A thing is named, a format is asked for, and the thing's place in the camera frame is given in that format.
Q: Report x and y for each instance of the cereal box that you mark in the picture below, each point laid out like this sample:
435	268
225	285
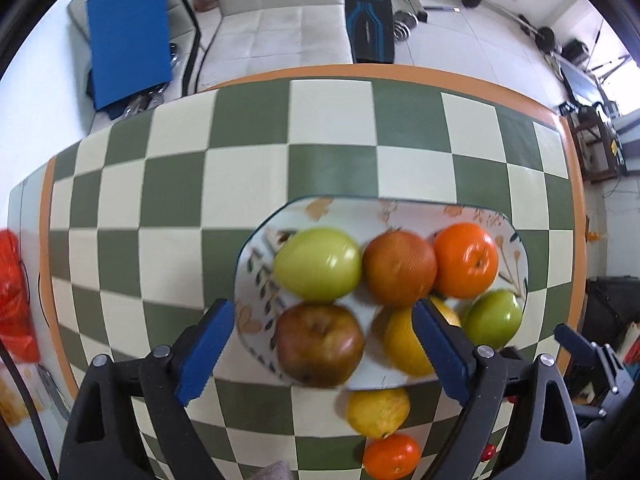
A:
13	408

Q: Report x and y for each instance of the floral oval plate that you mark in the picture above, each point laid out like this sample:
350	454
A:
259	299

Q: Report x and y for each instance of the green apple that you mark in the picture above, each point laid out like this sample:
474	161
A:
318	265
493	319

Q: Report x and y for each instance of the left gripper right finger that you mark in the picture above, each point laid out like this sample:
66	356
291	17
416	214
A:
543	439

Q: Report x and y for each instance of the dark wooden chair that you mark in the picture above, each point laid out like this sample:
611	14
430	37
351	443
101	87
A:
597	144

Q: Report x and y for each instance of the yellow orange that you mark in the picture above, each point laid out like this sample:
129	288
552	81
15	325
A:
392	327

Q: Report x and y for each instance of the floor barbell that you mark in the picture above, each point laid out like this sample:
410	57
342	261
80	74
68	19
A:
544	37

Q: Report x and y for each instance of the blue cushion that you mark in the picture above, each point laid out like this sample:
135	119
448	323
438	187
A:
129	42

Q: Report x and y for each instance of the dumbbell plates on floor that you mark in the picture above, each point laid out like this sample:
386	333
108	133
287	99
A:
403	25

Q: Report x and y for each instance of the white padded chair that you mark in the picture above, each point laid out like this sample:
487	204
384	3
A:
259	36

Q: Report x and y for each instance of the red plastic bag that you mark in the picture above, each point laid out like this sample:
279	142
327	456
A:
15	319

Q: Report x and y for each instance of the bright orange mandarin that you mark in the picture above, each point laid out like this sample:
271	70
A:
467	260

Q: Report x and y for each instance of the yellow lemon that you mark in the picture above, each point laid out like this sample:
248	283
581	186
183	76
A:
377	414

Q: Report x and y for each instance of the dark orange fruit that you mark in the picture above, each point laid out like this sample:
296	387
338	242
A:
399	268

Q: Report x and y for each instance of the checkered green tablecloth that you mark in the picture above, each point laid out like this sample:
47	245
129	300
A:
142	222

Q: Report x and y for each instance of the black blue weight bench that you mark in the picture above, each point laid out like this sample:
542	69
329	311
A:
370	25

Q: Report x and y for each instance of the red brown apple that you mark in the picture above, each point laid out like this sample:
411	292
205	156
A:
319	345

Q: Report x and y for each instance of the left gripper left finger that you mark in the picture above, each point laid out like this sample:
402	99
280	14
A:
205	349

